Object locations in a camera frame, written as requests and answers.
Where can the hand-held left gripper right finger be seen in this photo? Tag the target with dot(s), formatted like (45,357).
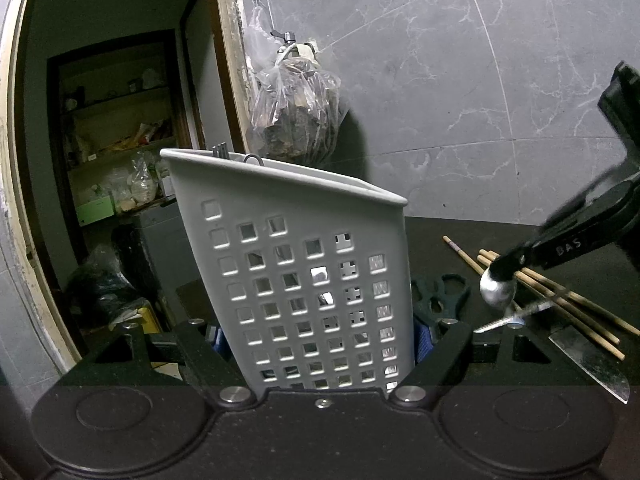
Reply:
(422,347)

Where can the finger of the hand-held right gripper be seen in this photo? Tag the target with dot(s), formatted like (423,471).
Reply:
(510,265)
(585,200)

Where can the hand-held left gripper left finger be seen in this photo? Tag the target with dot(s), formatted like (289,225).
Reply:
(215,342)

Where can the steel spoon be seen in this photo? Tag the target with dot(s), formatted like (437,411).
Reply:
(497,292)
(520,316)

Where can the grey perforated plastic basket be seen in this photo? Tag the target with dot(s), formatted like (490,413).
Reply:
(325,210)

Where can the grey cabinet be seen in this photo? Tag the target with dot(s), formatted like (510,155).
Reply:
(160,240)

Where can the black plastic bag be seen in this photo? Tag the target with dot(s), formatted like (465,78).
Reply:
(100,280)

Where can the white food bags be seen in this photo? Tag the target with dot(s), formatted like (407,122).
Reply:
(140,185)

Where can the green box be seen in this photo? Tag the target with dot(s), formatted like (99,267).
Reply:
(95,210)

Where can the clear plastic bag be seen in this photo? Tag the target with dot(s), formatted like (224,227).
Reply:
(295,110)

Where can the dark wooden shelf unit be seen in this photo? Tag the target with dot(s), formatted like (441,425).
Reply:
(90,105)

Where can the wooden door frame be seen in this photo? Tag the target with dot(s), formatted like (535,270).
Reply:
(230,35)

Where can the wall tap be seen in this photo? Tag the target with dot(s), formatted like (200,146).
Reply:
(290,37)

